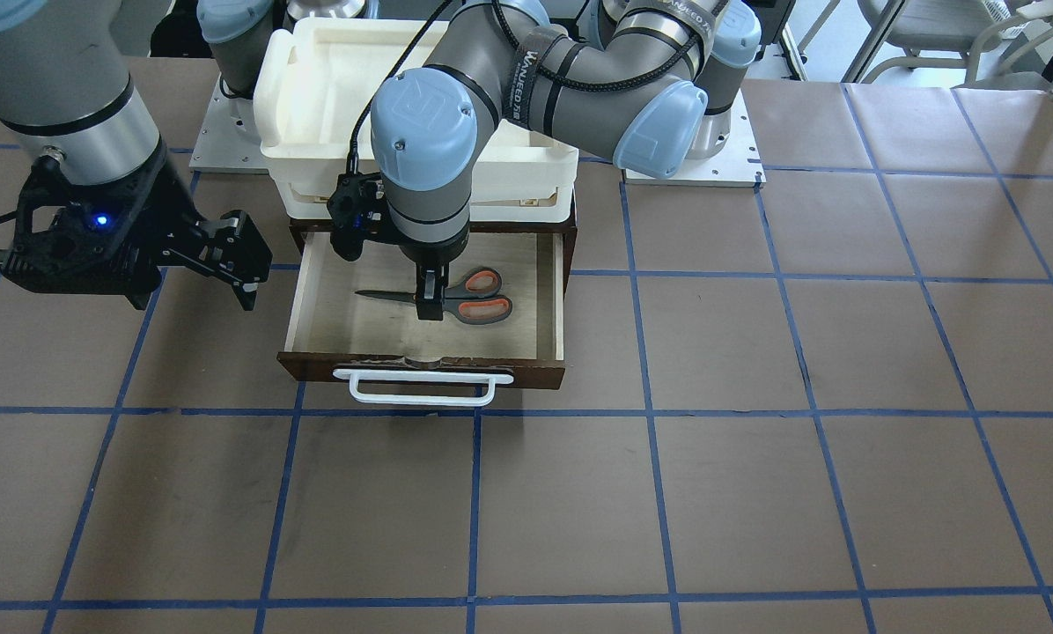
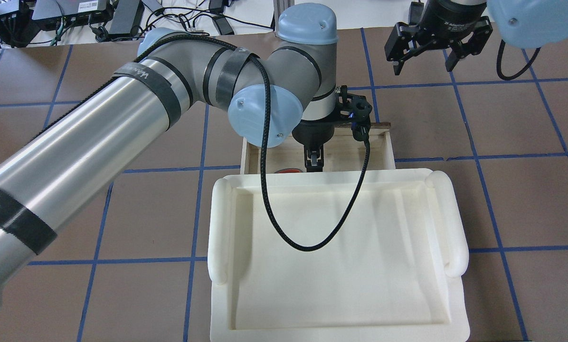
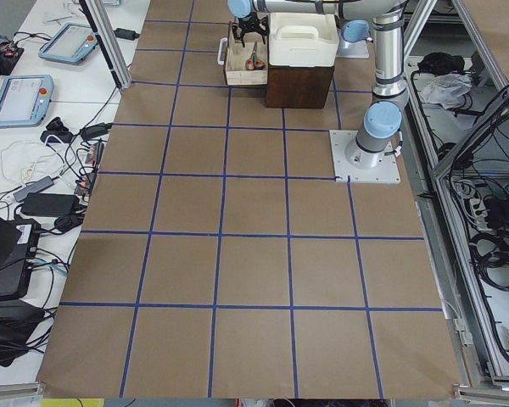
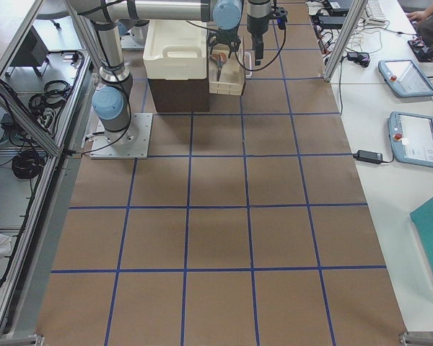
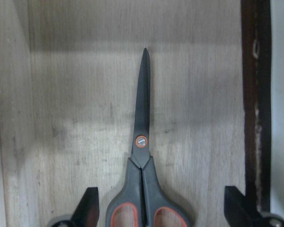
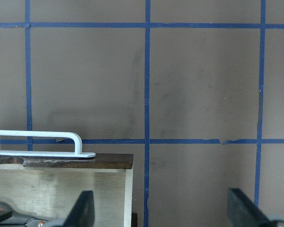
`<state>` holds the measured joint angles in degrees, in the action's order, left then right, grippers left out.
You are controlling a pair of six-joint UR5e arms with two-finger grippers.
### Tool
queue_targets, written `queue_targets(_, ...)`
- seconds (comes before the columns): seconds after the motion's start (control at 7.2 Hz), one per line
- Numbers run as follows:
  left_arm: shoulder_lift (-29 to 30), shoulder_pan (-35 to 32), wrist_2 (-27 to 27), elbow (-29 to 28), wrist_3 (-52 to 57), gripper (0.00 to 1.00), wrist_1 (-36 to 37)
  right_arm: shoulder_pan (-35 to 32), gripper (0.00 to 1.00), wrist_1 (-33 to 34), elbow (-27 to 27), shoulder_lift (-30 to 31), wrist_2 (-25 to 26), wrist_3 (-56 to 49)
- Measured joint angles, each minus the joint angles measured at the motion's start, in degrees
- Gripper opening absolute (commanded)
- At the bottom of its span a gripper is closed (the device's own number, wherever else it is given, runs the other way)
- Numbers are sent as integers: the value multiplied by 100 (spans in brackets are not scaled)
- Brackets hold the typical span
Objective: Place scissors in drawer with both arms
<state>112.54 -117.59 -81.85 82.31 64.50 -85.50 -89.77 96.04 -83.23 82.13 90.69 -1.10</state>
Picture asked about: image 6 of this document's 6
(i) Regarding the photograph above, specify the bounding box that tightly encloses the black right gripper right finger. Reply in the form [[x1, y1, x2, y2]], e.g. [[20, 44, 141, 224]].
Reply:
[[227, 188, 275, 227]]

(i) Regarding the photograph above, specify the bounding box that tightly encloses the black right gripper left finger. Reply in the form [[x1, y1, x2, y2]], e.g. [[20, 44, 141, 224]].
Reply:
[[62, 191, 95, 227]]

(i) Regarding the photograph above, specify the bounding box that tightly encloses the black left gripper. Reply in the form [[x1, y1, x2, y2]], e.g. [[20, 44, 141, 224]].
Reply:
[[0, 198, 53, 227]]

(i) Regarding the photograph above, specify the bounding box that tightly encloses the dark wooden drawer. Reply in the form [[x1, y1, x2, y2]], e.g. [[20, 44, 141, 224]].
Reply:
[[0, 154, 136, 227]]

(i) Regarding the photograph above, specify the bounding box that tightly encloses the white drawer handle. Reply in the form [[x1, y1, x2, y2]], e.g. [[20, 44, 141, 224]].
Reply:
[[0, 130, 96, 158]]

